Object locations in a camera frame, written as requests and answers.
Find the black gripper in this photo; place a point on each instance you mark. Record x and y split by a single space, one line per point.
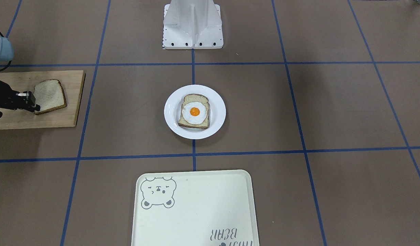
1 93

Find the brown bread slice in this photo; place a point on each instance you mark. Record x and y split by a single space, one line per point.
50 96

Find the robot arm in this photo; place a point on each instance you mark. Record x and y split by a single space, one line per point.
6 51

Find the white round plate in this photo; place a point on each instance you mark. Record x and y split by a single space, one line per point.
217 112

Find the bread slice under egg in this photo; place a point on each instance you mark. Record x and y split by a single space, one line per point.
192 98

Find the wooden cutting board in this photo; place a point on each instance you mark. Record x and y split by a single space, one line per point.
72 82

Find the fried egg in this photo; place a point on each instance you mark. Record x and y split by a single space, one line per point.
194 113

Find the cream bear tray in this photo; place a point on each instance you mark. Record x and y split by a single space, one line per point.
199 208

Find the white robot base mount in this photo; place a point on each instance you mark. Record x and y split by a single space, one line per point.
192 24

